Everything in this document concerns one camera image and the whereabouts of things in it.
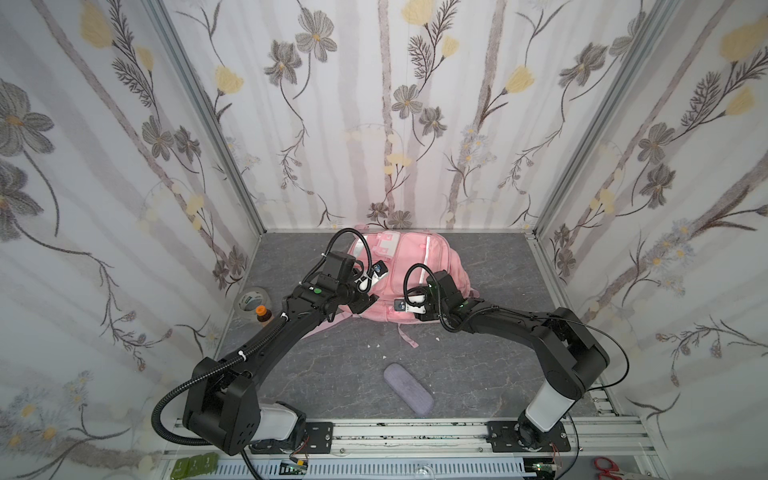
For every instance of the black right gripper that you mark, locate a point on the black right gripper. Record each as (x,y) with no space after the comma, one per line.
(429,310)

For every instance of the white tape roll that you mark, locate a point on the white tape roll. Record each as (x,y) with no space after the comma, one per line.
(250,300)

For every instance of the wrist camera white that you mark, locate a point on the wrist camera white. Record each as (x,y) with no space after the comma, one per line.
(377,272)
(415,304)

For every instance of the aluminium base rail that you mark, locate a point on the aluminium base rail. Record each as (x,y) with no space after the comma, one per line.
(458,448)

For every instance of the green connector block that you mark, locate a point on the green connector block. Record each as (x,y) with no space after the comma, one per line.
(194,466)

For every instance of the red handled scissors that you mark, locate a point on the red handled scissors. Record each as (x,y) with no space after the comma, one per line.
(607,469)

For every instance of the purple glasses case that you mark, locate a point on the purple glasses case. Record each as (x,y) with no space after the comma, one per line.
(409,389)

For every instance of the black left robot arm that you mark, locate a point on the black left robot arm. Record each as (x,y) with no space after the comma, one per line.
(218,406)

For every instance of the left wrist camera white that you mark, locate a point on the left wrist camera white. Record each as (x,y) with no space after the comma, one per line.
(377,272)

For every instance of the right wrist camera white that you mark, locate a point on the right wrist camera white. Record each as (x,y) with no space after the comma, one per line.
(415,304)

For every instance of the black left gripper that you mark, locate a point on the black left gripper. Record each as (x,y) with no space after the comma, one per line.
(360,298)

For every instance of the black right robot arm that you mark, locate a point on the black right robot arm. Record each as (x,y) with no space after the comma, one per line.
(592,358)

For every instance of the orange cap brown bottle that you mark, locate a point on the orange cap brown bottle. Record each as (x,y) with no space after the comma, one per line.
(264,315)

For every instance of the pink student backpack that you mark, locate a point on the pink student backpack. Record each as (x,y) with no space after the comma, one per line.
(400,250)

